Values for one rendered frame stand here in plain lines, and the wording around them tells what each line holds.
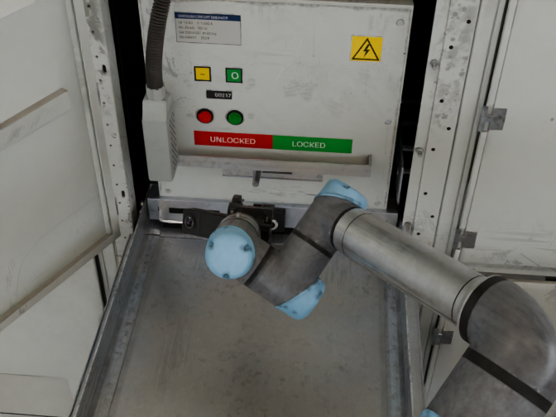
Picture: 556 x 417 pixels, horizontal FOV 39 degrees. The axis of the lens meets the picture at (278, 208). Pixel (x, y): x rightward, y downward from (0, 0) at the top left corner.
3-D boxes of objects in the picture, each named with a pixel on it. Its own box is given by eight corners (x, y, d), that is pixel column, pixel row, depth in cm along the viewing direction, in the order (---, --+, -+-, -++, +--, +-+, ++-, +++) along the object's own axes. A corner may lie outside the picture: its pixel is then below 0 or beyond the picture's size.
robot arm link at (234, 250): (237, 294, 117) (191, 262, 117) (245, 275, 128) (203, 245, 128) (267, 253, 116) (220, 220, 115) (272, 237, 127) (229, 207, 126)
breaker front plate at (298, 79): (384, 218, 167) (411, 11, 136) (160, 203, 169) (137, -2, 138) (384, 213, 168) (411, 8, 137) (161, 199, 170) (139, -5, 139)
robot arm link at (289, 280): (343, 267, 119) (285, 226, 119) (302, 328, 119) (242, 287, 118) (336, 264, 127) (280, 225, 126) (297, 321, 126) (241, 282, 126)
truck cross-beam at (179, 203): (395, 234, 169) (398, 213, 165) (149, 219, 172) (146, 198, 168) (394, 219, 173) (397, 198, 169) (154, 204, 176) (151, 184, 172)
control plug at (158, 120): (173, 183, 152) (165, 107, 141) (148, 181, 152) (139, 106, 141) (179, 159, 158) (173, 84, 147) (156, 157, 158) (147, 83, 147)
